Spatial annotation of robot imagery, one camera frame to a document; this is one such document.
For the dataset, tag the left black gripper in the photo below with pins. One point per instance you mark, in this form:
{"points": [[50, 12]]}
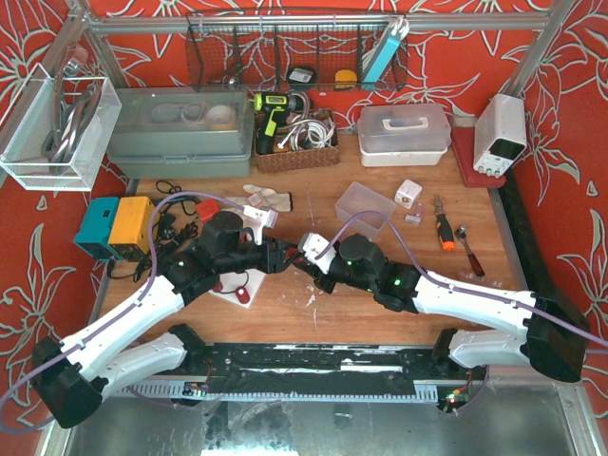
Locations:
{"points": [[276, 252]]}

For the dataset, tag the white peg base plate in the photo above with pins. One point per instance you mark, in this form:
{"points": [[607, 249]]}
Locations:
{"points": [[251, 279]]}

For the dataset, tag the white plastic storage case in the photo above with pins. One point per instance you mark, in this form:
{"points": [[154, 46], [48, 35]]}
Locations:
{"points": [[403, 135]]}

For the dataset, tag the teal and yellow device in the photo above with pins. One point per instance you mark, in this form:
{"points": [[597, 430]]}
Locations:
{"points": [[116, 228]]}

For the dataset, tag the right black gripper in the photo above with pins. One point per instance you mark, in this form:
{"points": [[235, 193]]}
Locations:
{"points": [[320, 275]]}

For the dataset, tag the clear acrylic wall bin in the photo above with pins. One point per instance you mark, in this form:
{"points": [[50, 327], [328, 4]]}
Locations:
{"points": [[58, 140]]}

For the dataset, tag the aluminium frame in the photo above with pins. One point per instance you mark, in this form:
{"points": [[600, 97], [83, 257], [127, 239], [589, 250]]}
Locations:
{"points": [[460, 53]]}

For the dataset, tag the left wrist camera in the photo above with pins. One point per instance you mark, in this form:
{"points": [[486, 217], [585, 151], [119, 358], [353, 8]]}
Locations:
{"points": [[257, 219]]}

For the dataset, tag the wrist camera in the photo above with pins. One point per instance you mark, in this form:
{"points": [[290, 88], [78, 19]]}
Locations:
{"points": [[318, 251], [257, 219]]}

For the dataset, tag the orange handle screwdriver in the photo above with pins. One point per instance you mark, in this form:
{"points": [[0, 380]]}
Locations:
{"points": [[443, 227]]}

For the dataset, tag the red mat under supply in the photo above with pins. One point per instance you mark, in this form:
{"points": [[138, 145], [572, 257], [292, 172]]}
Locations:
{"points": [[462, 143]]}

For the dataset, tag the woven wicker basket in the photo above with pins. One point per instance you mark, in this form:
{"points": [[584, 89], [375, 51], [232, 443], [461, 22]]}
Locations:
{"points": [[287, 160]]}

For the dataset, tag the translucent plastic spring box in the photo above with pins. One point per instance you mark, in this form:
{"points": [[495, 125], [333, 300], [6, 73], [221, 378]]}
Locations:
{"points": [[359, 198]]}

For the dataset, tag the white bench power supply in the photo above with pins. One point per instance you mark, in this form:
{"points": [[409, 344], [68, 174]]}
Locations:
{"points": [[499, 136]]}

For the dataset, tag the white cube power adapter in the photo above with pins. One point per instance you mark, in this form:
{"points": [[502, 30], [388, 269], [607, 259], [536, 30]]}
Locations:
{"points": [[407, 193]]}

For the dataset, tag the grey green plastic toolbox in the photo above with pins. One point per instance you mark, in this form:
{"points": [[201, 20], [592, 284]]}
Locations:
{"points": [[179, 133]]}

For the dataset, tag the red cube adapter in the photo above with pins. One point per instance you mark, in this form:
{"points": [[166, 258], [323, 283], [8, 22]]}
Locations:
{"points": [[206, 209]]}

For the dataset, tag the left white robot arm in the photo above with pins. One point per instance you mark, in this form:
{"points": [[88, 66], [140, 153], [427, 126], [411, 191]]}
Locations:
{"points": [[75, 375]]}

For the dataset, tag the red handle ratchet wrench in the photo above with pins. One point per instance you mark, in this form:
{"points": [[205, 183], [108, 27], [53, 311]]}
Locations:
{"points": [[478, 270]]}

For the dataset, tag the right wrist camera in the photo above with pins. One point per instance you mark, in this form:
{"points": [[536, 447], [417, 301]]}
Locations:
{"points": [[318, 251]]}

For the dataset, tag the yellow green cordless drill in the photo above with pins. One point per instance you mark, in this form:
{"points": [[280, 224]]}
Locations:
{"points": [[275, 108]]}

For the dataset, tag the yellow tape measure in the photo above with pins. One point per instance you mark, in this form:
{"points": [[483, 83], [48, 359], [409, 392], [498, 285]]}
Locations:
{"points": [[345, 79]]}

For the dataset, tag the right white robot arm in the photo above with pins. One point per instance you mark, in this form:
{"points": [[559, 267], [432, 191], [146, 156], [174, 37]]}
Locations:
{"points": [[545, 332]]}

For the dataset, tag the blue white power strip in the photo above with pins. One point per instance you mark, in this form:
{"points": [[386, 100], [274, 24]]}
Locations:
{"points": [[376, 60]]}

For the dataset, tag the beige work glove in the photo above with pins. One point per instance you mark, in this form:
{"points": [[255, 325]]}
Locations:
{"points": [[265, 197]]}

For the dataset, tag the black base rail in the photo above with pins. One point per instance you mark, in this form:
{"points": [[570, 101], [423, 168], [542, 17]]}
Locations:
{"points": [[321, 370]]}

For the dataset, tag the red spring front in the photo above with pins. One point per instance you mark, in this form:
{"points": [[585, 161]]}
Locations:
{"points": [[242, 295]]}

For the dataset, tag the metal T bracket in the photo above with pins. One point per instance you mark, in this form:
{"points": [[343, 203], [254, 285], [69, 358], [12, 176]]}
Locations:
{"points": [[416, 216]]}

